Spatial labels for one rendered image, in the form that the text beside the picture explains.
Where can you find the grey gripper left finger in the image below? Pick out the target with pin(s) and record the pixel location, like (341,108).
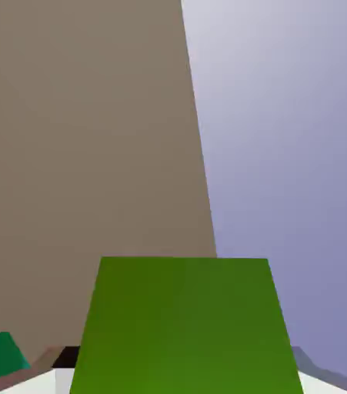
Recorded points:
(64,358)

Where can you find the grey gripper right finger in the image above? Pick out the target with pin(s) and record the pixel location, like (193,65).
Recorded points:
(311,374)

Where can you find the small green cube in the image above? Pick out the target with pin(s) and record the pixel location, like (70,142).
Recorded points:
(185,326)

